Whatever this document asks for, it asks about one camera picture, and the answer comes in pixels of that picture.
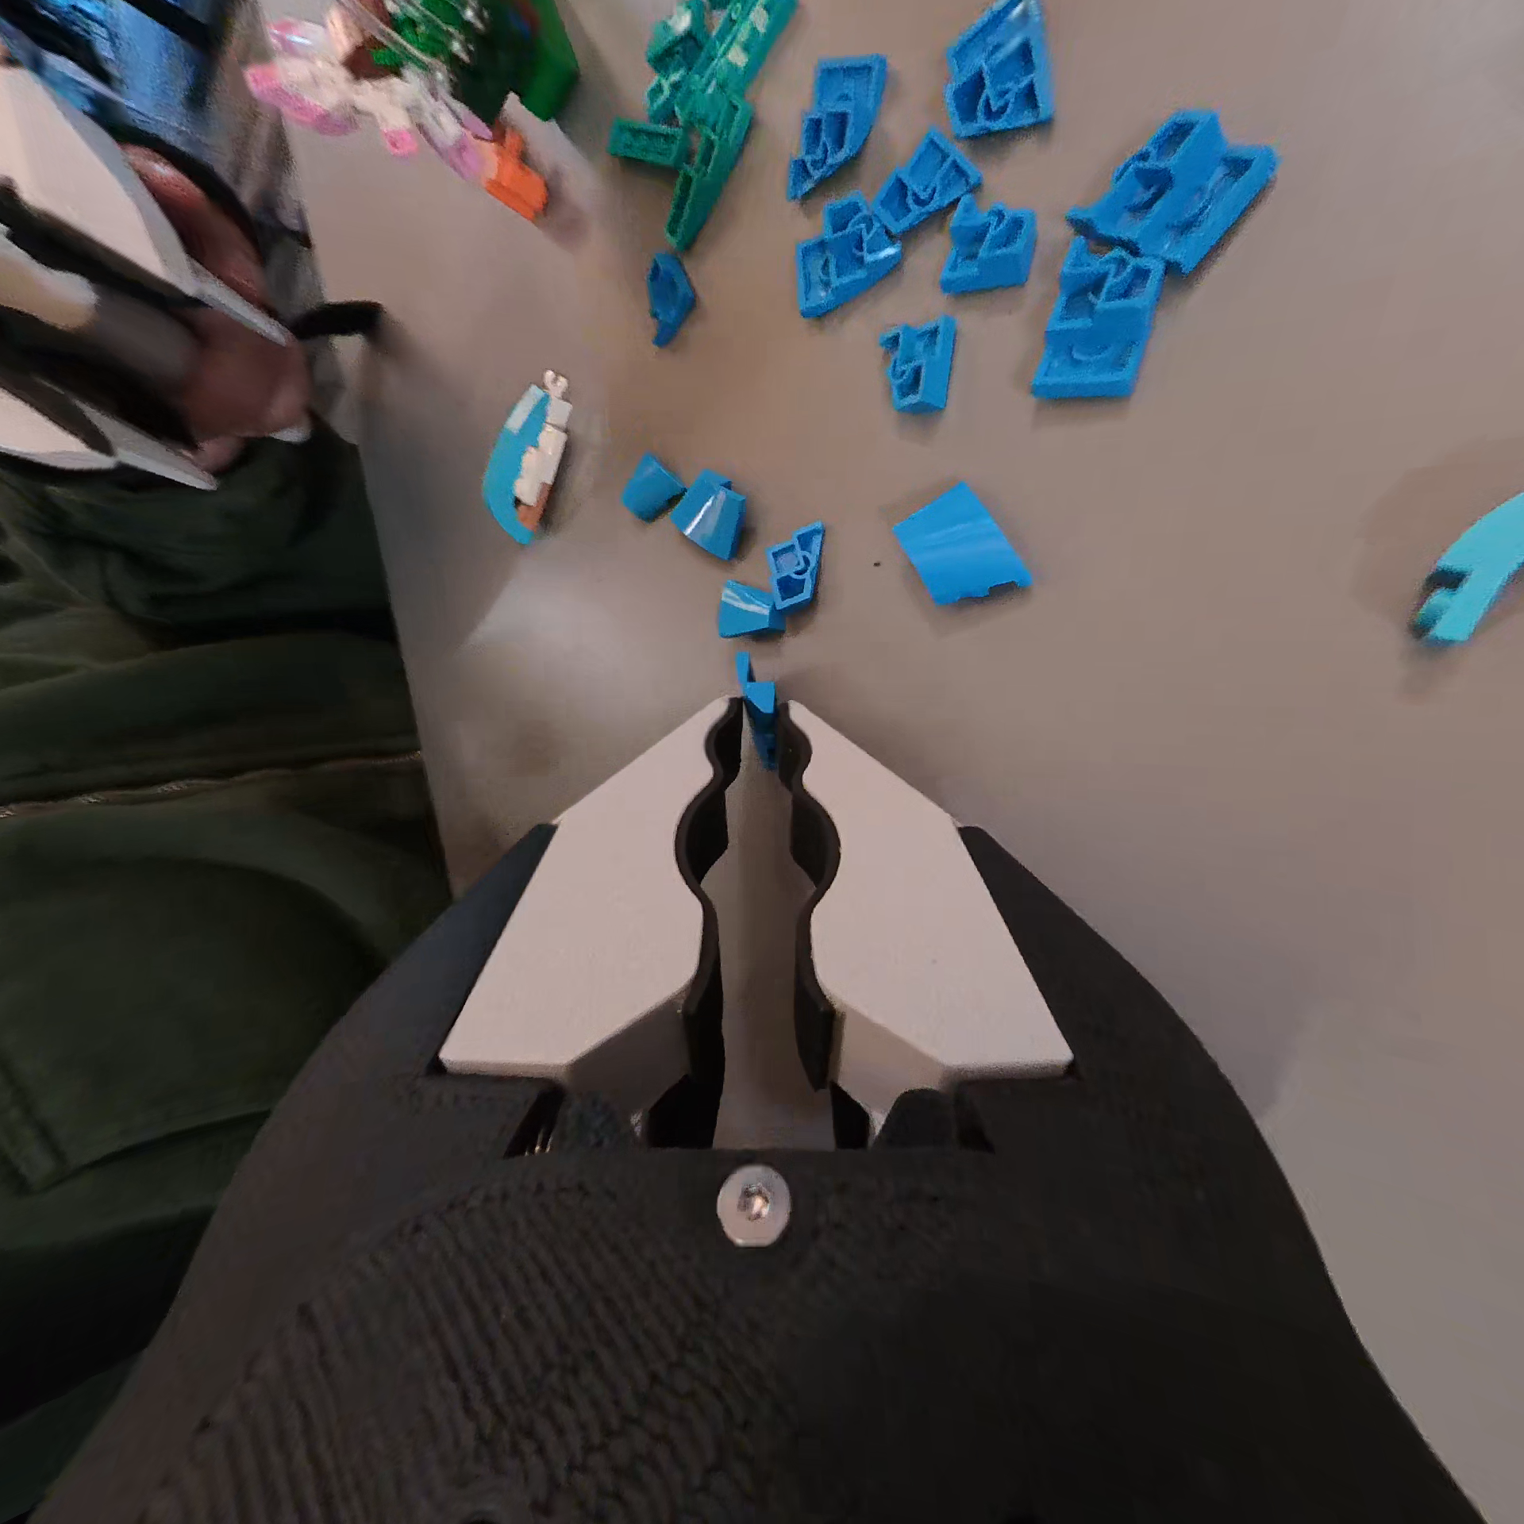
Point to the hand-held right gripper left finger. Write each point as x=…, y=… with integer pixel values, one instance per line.
x=573, y=953

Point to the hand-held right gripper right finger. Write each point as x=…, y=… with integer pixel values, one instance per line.
x=930, y=953

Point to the small blue lego wedge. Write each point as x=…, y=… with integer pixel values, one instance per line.
x=651, y=489
x=763, y=726

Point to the green pink lego coral model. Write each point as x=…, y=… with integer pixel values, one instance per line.
x=537, y=60

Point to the small blue hollow lego brick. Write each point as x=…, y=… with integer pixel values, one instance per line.
x=796, y=568

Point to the large blue curved lego slope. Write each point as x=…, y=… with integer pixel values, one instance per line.
x=963, y=545

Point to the blue white lego dolphin model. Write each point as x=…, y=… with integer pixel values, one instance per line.
x=526, y=465

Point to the pile of teal lego bricks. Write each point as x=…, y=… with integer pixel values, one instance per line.
x=716, y=131

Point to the light blue curved lego piece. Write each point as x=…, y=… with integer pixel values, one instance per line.
x=1478, y=572

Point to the pile of blue lego bricks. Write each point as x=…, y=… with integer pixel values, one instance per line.
x=1179, y=178

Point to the person's left hand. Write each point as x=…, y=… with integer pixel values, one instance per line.
x=252, y=392

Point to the person's dark green jacket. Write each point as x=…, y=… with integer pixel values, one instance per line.
x=179, y=739

